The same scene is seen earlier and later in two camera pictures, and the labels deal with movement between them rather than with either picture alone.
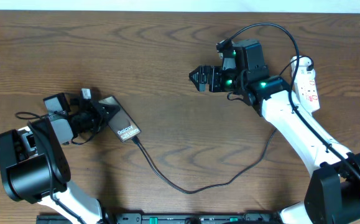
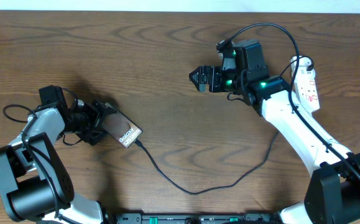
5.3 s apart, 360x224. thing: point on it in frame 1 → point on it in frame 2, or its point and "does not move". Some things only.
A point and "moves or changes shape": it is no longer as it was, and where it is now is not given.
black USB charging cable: x=311 y=65 → x=168 y=178
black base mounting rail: x=156 y=218 does not move
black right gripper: x=214 y=71 does not move
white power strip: x=307 y=89 does not move
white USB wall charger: x=304 y=62 does not move
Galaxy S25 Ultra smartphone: x=120 y=123 moves or changes shape
